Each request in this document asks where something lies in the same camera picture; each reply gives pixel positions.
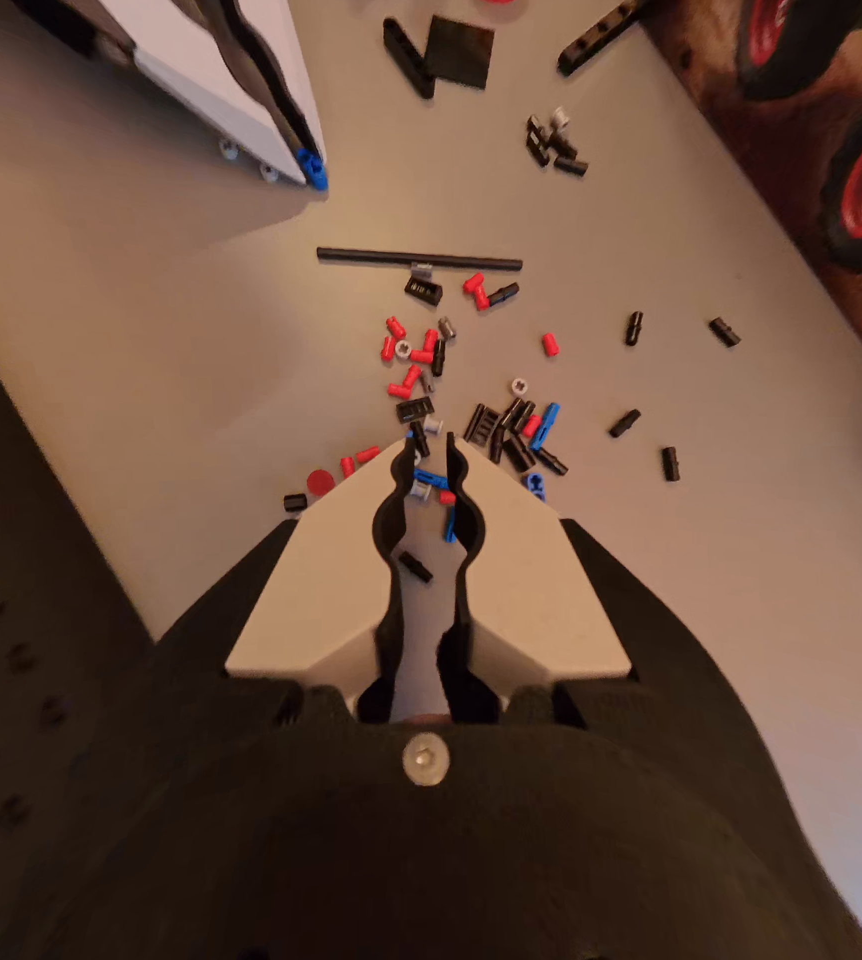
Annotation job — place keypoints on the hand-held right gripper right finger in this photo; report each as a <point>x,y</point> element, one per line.
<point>543,600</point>

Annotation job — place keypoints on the black axle rod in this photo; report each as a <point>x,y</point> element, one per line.
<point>371,256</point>

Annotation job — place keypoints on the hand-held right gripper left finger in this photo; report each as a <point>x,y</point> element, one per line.
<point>311,600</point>

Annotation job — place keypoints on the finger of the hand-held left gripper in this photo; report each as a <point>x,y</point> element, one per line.
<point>292,67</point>
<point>176,52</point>

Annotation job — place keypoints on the blue connector pin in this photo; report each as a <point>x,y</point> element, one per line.
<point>313,169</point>

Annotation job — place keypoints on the small connector pins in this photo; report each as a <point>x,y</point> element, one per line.
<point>513,427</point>

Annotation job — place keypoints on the toy set box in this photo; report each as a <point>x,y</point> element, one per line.
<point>775,150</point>

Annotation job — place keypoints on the short black beam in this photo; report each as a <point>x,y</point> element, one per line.
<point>408,56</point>

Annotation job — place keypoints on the black square panel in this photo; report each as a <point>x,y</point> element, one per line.
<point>461,52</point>

